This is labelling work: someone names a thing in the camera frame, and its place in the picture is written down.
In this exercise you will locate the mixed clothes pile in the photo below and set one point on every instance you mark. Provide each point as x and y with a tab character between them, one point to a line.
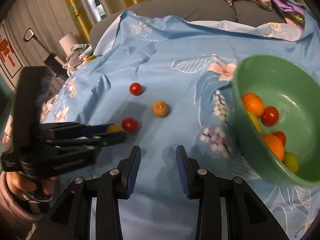
77	55

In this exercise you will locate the yellow-green lemon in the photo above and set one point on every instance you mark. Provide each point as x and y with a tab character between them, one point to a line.
254	122

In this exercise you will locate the yellow-brown loquat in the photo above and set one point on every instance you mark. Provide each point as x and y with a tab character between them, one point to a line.
160	108

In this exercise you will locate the small yellow tomato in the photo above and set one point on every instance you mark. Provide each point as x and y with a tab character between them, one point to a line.
114	128

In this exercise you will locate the purple cloth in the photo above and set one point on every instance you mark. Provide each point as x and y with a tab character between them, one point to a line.
285	5

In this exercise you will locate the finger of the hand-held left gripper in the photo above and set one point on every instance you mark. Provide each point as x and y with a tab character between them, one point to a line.
110	138
97	128

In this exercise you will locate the red cherry tomato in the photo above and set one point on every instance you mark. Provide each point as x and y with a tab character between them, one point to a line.
270	116
135	89
281	137
129	124

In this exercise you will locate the green lime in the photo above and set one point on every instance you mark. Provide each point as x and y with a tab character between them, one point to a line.
292	162

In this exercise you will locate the grey sofa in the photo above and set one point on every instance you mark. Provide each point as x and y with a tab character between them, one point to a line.
200	7

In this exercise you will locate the person's left hand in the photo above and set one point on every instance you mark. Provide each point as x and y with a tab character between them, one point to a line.
22	185

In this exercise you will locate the green plastic bowl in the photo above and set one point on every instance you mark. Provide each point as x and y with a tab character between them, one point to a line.
295	85

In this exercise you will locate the white cylinder lamp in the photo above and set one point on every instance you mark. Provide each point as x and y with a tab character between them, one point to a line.
67	42

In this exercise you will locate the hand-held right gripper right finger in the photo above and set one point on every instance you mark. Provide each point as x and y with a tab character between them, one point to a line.
182	172

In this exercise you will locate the wall poster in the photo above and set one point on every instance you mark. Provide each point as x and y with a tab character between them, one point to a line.
7	52

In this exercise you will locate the orange mandarin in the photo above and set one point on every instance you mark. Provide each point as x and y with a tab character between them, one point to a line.
253	104
273	147

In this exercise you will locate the blue floral bed sheet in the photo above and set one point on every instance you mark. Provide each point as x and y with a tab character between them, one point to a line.
175	80

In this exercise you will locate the person's left forearm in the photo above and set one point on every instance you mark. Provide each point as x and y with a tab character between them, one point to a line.
15	212

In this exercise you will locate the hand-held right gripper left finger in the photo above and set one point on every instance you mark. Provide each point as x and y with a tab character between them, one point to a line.
133	172

